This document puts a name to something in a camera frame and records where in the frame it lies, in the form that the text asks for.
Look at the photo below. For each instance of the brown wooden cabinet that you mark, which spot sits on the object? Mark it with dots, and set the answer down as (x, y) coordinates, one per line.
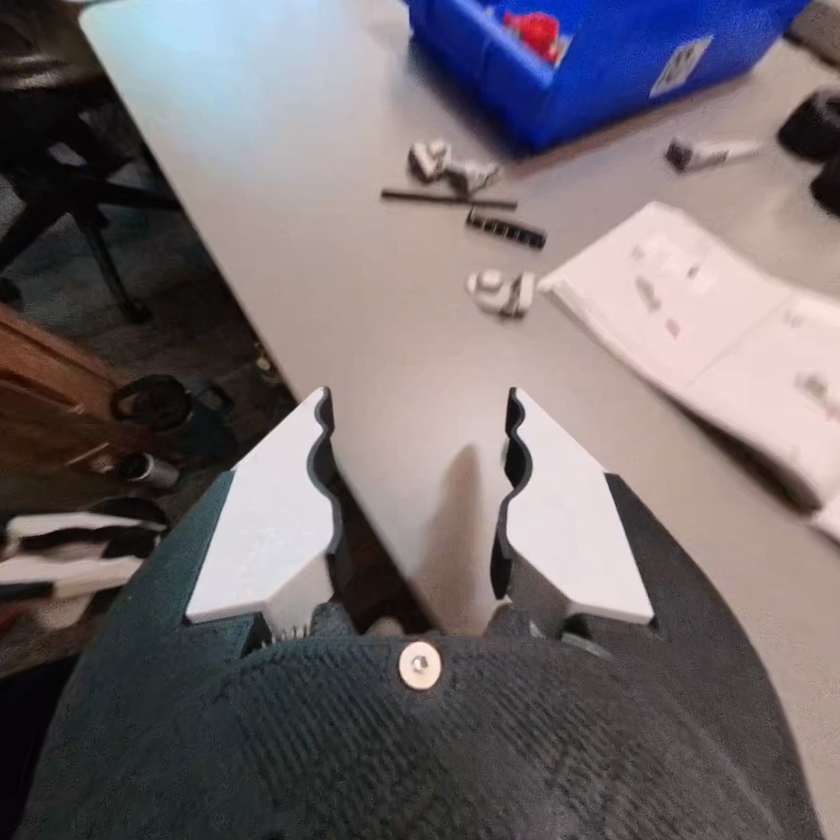
(46, 394)

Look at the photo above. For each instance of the black toy beam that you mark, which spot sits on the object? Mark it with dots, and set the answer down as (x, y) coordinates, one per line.
(505, 228)

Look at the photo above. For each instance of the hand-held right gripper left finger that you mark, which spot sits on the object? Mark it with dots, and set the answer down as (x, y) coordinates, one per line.
(275, 518)

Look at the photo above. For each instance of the grey toy piece assembly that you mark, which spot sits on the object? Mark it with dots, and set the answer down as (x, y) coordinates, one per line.
(430, 161)
(499, 295)

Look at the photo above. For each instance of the black office chair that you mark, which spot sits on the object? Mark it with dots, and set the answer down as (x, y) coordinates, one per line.
(59, 164)

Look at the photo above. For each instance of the black and white striped item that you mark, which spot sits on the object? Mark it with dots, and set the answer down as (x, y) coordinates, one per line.
(72, 558)

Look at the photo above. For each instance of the grey toy panel red stickers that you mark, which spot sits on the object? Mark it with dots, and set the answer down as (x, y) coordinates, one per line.
(715, 152)

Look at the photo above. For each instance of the black toy axle rod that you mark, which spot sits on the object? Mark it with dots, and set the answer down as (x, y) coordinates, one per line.
(446, 199)

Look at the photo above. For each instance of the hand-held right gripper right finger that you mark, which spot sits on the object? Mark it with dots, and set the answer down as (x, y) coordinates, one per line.
(564, 525)

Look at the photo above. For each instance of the pile of toy pieces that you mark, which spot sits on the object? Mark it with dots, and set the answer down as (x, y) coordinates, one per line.
(535, 36)

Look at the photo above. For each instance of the white instruction booklet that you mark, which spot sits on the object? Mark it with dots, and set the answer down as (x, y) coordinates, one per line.
(689, 315)

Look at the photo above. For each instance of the blue bin with toy pieces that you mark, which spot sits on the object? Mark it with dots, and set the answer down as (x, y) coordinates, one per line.
(590, 98)

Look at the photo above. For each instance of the black round container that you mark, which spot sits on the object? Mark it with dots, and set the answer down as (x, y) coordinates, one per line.
(157, 407)

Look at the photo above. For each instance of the black toy tyre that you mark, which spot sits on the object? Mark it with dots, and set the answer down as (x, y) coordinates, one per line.
(827, 190)
(810, 124)

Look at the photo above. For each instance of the grey desk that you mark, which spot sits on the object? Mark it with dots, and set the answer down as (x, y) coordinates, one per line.
(295, 164)

